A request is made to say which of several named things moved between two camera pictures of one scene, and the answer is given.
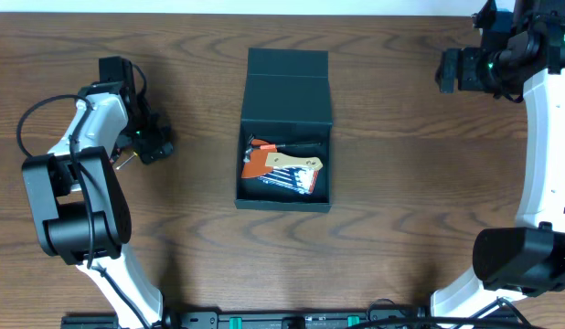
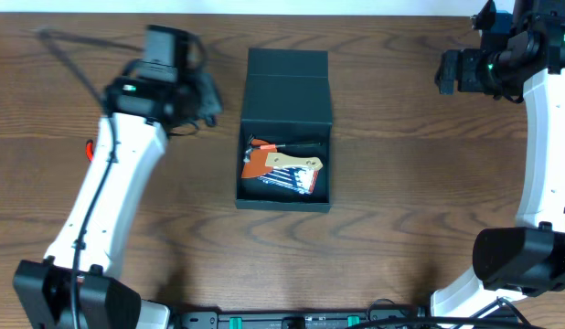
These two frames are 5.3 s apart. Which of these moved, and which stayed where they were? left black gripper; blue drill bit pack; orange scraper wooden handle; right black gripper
Moved: left black gripper
Stayed: right black gripper; orange scraper wooden handle; blue drill bit pack
